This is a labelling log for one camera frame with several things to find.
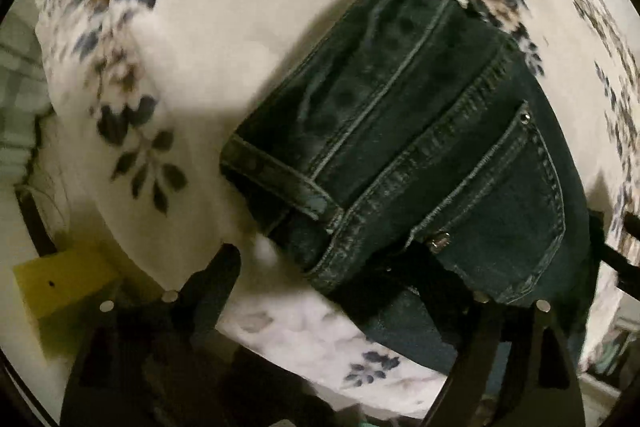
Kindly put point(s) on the yellow box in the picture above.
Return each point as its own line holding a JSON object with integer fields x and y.
{"x": 53, "y": 283}

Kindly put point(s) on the grey plaid curtain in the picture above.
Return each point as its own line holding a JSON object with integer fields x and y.
{"x": 23, "y": 96}

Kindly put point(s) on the floral bed blanket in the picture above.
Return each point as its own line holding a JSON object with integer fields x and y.
{"x": 150, "y": 91}

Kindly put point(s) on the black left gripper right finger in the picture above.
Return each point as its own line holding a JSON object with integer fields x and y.
{"x": 505, "y": 356}

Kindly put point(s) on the dark denim jeans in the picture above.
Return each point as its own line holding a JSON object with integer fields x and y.
{"x": 410, "y": 161}

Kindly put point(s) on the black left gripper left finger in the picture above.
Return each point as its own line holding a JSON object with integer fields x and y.
{"x": 140, "y": 366}

